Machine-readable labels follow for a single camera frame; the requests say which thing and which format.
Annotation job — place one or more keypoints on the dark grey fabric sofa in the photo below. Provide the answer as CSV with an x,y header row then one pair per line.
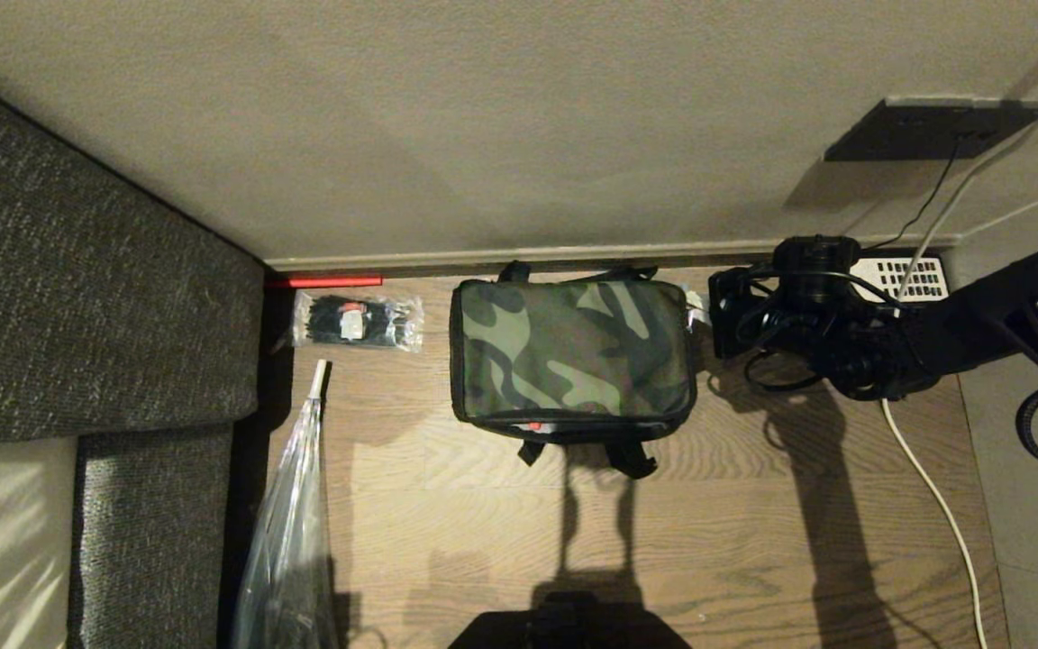
x,y
95,288

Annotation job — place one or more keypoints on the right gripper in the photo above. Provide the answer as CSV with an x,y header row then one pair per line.
x,y
740,311

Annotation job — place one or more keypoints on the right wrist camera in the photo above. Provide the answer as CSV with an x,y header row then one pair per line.
x,y
816,266

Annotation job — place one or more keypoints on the black wall outlet plate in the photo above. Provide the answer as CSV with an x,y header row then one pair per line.
x,y
929,131

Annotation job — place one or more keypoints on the clear plastic bag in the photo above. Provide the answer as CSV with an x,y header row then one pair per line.
x,y
289,541

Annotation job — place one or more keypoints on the grey baseboard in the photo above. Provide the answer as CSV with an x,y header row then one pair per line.
x,y
573,257

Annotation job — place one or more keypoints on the white cushion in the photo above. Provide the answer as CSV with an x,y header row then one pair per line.
x,y
1,541

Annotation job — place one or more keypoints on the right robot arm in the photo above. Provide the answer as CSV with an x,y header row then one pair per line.
x,y
960,324

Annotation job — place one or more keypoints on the red stick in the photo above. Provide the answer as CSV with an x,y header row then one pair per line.
x,y
325,281

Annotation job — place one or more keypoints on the camouflage bag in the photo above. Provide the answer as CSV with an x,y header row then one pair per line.
x,y
573,351

